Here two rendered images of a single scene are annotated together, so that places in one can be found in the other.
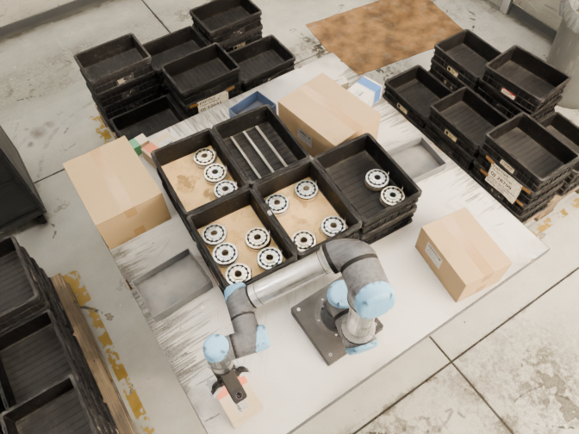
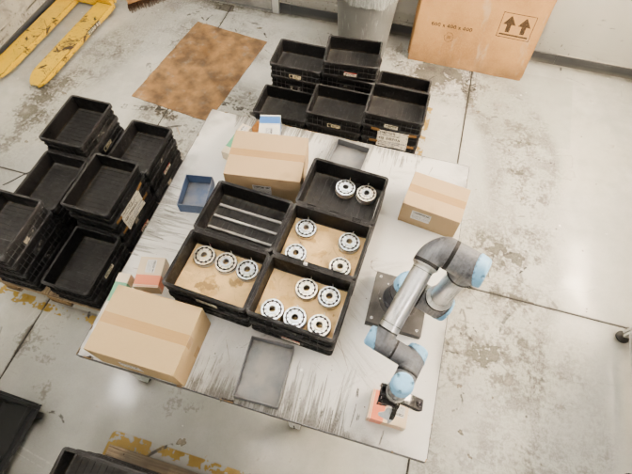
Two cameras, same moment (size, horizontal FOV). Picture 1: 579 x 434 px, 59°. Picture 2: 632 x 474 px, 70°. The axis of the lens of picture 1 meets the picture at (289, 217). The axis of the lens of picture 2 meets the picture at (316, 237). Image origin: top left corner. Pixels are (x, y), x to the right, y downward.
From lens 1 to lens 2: 85 cm
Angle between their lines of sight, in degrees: 23
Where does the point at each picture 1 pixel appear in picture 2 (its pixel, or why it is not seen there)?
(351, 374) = (435, 333)
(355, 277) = (463, 264)
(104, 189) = (149, 341)
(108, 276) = (150, 412)
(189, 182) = (210, 284)
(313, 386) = not seen: hidden behind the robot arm
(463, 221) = (422, 181)
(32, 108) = not seen: outside the picture
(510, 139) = (376, 106)
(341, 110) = (278, 151)
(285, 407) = (418, 388)
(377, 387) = not seen: hidden behind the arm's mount
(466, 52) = (291, 56)
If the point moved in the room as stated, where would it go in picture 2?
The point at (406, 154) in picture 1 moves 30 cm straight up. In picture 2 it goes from (336, 158) to (339, 120)
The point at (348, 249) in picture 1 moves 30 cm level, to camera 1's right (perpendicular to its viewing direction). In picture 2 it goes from (442, 248) to (495, 200)
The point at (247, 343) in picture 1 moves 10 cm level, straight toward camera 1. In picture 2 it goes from (418, 363) to (445, 379)
